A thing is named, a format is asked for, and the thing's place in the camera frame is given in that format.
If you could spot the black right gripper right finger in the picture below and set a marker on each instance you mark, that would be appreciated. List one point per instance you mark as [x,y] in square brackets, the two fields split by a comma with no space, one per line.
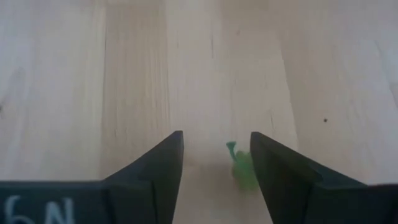
[304,193]

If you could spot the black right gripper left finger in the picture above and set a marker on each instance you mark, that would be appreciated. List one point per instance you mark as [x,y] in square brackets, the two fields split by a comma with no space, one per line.
[140,193]

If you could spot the yellowish red toy strawberry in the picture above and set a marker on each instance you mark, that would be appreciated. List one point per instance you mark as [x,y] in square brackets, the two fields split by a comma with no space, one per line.
[244,168]

